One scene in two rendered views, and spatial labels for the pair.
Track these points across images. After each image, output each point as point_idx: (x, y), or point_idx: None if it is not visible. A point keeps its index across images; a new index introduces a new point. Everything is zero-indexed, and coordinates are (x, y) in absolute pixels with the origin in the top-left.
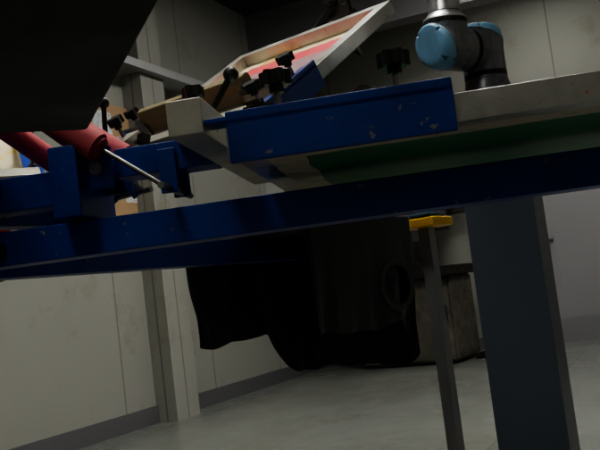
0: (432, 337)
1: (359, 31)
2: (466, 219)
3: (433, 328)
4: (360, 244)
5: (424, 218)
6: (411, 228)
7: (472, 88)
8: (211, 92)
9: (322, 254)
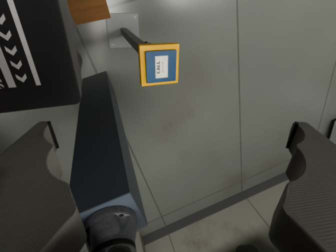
0: (134, 41)
1: None
2: (73, 152)
3: (135, 44)
4: None
5: (141, 78)
6: (138, 60)
7: (86, 245)
8: None
9: None
